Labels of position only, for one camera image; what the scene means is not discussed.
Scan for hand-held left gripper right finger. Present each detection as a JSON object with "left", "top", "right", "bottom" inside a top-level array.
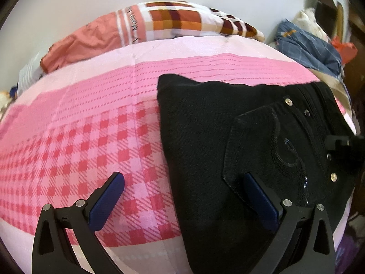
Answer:
[{"left": 243, "top": 172, "right": 335, "bottom": 274}]

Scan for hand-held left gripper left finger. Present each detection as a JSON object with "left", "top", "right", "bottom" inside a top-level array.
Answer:
[{"left": 32, "top": 172, "right": 126, "bottom": 274}]

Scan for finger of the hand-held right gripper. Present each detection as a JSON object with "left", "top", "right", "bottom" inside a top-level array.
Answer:
[{"left": 325, "top": 135, "right": 360, "bottom": 160}]

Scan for black pants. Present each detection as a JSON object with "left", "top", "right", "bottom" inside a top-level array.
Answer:
[{"left": 157, "top": 74, "right": 360, "bottom": 274}]

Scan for pink checked bed sheet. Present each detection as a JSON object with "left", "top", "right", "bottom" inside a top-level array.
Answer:
[{"left": 0, "top": 36, "right": 360, "bottom": 274}]

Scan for orange red cloth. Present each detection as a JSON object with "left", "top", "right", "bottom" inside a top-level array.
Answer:
[{"left": 331, "top": 36, "right": 358, "bottom": 65}]

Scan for purple bag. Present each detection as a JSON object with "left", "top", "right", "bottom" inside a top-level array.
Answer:
[{"left": 335, "top": 231, "right": 360, "bottom": 269}]

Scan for blue checked cloth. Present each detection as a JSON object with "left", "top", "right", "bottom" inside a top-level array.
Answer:
[{"left": 275, "top": 19, "right": 343, "bottom": 77}]

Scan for wooden furniture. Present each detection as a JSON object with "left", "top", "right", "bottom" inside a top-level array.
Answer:
[{"left": 314, "top": 0, "right": 365, "bottom": 73}]

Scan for cream cloth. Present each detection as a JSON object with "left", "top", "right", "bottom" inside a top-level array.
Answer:
[{"left": 292, "top": 7, "right": 333, "bottom": 39}]

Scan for floral cloth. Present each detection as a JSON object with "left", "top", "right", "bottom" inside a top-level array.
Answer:
[{"left": 0, "top": 91, "right": 15, "bottom": 116}]

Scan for white striped cloth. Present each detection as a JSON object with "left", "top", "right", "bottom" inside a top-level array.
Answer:
[{"left": 17, "top": 58, "right": 46, "bottom": 92}]

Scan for brown plaid pillow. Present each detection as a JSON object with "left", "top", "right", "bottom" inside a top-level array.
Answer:
[{"left": 40, "top": 1, "right": 266, "bottom": 75}]

